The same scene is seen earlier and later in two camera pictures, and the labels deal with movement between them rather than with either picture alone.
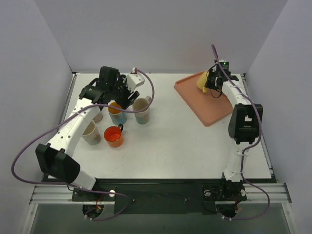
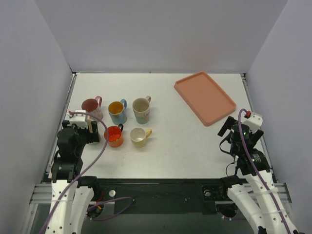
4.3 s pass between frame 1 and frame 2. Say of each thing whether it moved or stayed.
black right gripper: moved
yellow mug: moved
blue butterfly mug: stayed
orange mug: stayed
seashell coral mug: stayed
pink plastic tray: stayed
